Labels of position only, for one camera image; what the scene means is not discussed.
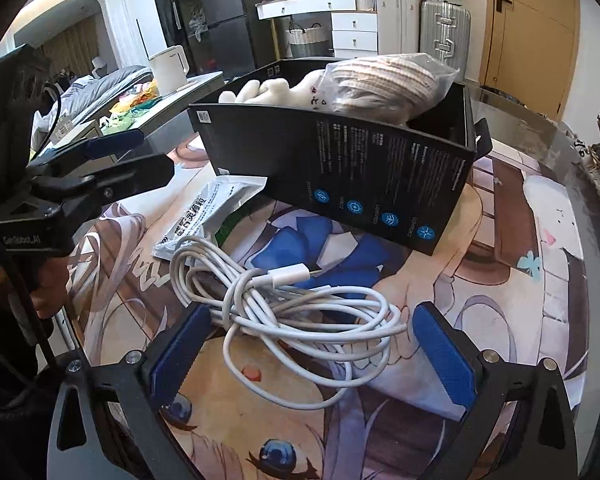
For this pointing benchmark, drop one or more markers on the person's left hand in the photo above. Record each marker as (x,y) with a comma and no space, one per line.
(48,291)

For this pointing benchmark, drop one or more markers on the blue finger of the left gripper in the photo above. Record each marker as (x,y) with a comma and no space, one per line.
(115,144)

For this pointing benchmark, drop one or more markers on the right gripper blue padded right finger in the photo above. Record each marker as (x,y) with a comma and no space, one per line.
(450,352)

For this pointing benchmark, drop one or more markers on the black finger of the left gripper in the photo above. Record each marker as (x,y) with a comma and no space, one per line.
(129,178)

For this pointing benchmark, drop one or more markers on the white electric kettle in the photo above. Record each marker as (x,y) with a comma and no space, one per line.
(170,68)

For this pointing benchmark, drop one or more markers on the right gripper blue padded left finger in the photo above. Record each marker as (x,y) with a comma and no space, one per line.
(172,353)

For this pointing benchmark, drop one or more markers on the white foil packet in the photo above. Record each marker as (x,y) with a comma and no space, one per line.
(210,208)

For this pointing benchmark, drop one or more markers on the black refrigerator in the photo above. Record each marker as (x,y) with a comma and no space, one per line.
(241,42)

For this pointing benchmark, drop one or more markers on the anime print table mat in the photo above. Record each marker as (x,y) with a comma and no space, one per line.
(509,271)

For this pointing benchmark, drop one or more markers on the woven laundry basket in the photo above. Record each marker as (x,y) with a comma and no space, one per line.
(305,42)

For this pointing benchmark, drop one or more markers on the grey bed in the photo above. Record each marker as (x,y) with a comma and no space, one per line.
(87,95)

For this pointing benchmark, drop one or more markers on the wooden door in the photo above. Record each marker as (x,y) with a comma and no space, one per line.
(530,51)

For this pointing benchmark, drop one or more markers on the black cardboard box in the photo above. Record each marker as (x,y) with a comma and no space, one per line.
(390,157)

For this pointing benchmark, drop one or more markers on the white suitcase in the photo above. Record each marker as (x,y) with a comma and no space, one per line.
(398,26)

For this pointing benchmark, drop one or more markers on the white desk with drawers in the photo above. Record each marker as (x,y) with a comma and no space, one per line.
(279,14)

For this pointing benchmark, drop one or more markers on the white plush toy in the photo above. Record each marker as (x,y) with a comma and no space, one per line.
(278,92)

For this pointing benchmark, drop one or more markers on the colourful bags on cabinet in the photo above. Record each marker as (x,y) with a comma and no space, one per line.
(132,106)

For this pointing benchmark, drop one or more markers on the grey side cabinet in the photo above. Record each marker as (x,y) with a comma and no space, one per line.
(163,111)

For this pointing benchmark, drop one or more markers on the silver suitcase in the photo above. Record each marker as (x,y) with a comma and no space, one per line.
(445,34)

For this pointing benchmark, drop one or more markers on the black glass wardrobe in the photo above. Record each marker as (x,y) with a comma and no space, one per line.
(175,31)

